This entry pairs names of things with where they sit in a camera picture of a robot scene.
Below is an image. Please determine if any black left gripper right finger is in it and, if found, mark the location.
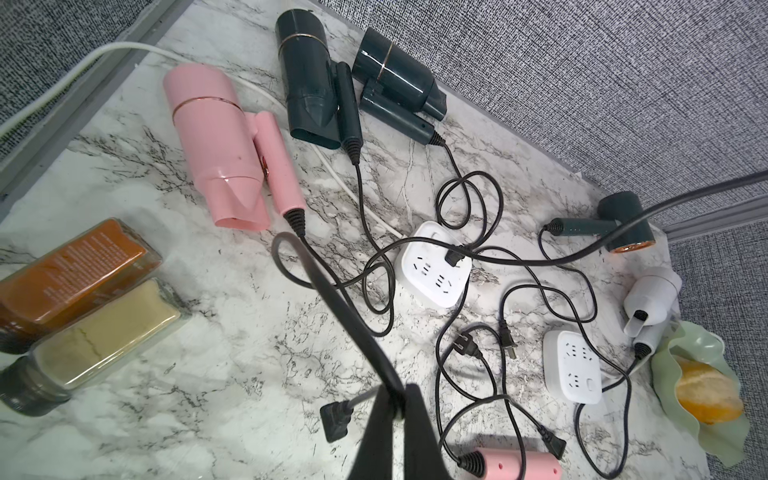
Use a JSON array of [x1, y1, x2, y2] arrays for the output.
[[404, 384, 451, 480]]

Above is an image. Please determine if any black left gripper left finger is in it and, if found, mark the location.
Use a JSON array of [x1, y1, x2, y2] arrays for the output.
[[348, 387, 397, 480]]

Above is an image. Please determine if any black cable with plug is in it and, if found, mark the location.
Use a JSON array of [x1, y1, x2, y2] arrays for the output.
[[271, 230, 409, 445]]

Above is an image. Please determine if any black cable of green dryer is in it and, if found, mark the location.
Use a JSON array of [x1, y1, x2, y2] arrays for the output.
[[497, 227, 637, 385]]

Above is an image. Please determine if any pink folded hair dryer front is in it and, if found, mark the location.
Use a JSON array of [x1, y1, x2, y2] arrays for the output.
[[458, 448, 563, 480]]

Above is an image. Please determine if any right white power strip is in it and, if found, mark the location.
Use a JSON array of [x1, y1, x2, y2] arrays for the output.
[[543, 330, 602, 405]]

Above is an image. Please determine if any white power strip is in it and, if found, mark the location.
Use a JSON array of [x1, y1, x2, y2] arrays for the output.
[[543, 330, 602, 405], [394, 241, 472, 309]]

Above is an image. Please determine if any left white power strip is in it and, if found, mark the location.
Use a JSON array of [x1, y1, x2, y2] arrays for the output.
[[394, 241, 472, 309]]

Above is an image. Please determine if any white hair dryer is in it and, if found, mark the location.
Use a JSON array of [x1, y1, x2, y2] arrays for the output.
[[623, 267, 683, 361]]

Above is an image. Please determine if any bread roll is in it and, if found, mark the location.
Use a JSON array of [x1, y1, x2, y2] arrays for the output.
[[675, 356, 744, 425]]

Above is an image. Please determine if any light green scalloped plate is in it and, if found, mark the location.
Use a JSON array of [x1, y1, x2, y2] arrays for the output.
[[651, 321, 750, 468]]

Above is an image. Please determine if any green hair dryer orange nozzle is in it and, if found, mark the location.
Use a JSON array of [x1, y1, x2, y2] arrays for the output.
[[544, 190, 657, 254]]

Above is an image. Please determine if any brown spice jar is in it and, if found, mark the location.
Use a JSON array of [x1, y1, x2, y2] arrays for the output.
[[1, 218, 162, 355]]

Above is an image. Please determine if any pink hair dryer left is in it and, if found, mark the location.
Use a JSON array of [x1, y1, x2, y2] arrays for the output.
[[163, 63, 306, 236]]

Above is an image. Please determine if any dark green hair dryer left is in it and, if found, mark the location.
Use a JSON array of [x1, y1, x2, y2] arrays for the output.
[[275, 9, 363, 166]]

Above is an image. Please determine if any dark green hair dryer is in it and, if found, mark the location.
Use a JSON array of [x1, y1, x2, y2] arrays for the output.
[[352, 28, 447, 146], [275, 9, 363, 166]]

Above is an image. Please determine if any dark green hair dryer back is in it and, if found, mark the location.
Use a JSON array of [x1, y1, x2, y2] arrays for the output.
[[352, 28, 447, 146]]

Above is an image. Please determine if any black cable of pink dryer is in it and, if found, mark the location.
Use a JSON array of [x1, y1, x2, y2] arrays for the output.
[[434, 281, 568, 475]]

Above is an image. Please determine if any black cable of white dryer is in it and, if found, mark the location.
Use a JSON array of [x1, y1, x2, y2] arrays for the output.
[[572, 353, 652, 480]]

